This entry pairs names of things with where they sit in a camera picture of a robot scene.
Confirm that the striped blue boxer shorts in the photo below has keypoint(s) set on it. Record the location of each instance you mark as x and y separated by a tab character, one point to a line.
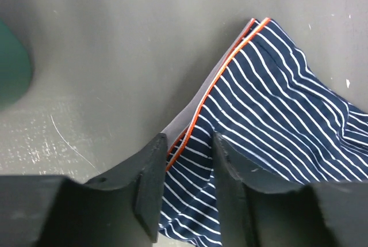
263	98

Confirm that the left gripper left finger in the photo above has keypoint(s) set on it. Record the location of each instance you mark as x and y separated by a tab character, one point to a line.
120	207

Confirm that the green compartment tray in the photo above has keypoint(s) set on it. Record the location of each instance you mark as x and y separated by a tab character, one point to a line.
16	68

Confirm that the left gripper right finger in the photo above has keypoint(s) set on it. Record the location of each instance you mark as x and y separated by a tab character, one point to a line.
258	208

